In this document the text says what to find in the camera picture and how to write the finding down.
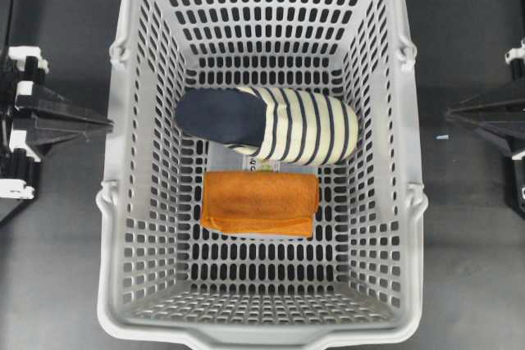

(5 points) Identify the grey plastic shopping basket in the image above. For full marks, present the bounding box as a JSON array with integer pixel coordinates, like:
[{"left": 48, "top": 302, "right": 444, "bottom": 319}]
[{"left": 96, "top": 0, "right": 428, "bottom": 349}]

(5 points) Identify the flat white packet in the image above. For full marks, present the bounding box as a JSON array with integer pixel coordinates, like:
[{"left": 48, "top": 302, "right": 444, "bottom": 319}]
[{"left": 208, "top": 140, "right": 317, "bottom": 240}]

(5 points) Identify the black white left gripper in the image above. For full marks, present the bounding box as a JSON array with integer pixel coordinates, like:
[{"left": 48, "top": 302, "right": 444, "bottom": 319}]
[{"left": 1, "top": 46, "right": 113, "bottom": 198}]

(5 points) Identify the black cable at left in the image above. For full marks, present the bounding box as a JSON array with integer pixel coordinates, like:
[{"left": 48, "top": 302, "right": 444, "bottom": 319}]
[{"left": 2, "top": 0, "right": 18, "bottom": 50}]

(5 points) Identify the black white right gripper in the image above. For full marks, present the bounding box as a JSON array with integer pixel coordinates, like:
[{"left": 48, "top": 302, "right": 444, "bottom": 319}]
[{"left": 445, "top": 39, "right": 524, "bottom": 207}]

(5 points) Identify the folded orange cloth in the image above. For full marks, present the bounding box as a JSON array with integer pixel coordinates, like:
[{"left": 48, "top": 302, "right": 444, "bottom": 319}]
[{"left": 199, "top": 170, "right": 320, "bottom": 239}]

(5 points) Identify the navy striped cream slipper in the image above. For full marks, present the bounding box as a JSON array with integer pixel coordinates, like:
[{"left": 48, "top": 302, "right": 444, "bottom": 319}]
[{"left": 175, "top": 86, "right": 359, "bottom": 166}]

